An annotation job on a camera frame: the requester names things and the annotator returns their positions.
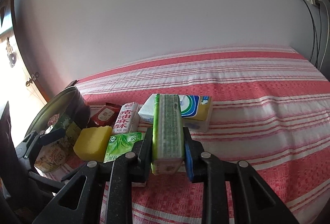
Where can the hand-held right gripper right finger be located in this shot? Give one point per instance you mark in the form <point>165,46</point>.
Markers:
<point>189,162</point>

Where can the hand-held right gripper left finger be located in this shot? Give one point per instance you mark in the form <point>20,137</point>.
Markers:
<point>144,157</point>

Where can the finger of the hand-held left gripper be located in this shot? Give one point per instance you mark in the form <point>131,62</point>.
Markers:
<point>28,142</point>
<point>52,135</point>

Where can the round metal cookie tin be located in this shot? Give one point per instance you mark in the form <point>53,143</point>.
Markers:
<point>64,131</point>

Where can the green tissue pack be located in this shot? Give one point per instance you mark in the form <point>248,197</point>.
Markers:
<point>121,142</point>
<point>167,131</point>

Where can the yellow sponge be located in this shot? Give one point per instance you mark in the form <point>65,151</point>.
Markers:
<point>90,141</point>

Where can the white red snack box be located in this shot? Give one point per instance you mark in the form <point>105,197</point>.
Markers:
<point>127,118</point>

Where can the red wet wipes packet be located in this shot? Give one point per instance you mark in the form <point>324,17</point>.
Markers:
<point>103,115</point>

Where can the yellow tissue packet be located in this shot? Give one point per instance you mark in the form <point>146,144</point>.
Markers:
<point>198,115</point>

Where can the wooden door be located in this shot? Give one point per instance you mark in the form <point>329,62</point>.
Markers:
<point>38,88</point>

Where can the dark smartphone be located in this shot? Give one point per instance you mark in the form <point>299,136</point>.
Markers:
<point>71,83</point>

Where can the red striped bedspread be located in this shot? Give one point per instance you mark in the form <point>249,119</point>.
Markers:
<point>257,110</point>

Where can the door ornament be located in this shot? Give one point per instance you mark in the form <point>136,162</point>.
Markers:
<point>10,55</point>

